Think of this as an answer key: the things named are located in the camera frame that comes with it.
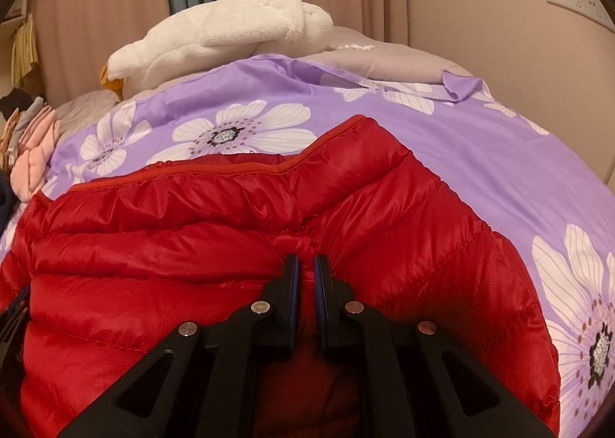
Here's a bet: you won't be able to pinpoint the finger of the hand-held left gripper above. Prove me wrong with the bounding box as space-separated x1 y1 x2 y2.
0 291 30 362

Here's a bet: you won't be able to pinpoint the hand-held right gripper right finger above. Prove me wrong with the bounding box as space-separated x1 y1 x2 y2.
313 254 553 438

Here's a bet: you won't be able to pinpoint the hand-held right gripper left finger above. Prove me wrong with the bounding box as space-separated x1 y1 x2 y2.
72 253 301 438

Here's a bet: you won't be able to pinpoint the red puffer jacket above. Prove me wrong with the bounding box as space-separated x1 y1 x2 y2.
0 115 562 438

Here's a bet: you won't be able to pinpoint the pink folded clothes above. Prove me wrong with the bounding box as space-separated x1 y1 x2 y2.
10 108 61 202

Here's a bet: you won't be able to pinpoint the navy blue garment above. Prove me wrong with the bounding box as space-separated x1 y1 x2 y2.
0 173 20 232

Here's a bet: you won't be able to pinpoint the purple floral bed sheet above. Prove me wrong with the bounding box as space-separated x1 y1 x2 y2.
0 56 615 420

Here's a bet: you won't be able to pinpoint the peach garment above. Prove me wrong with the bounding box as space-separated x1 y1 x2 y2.
0 116 20 170

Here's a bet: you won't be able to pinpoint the grey garment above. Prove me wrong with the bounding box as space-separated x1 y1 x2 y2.
7 102 49 155

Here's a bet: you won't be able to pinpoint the white goose plush toy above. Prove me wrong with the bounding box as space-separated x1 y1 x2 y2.
100 0 334 100

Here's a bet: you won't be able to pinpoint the striped pleated hanging cloth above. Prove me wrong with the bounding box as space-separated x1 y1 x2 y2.
10 15 39 88

